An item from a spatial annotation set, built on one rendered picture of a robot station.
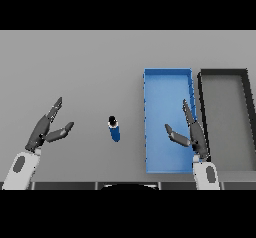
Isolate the dark grey bin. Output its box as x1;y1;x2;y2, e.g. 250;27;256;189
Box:
197;68;256;173

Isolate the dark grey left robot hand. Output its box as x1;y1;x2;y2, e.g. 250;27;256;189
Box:
24;96;75;154

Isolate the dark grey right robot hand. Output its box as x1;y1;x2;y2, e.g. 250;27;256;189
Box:
164;98;211;163

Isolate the blue bin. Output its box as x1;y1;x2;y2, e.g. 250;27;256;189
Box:
142;67;200;175

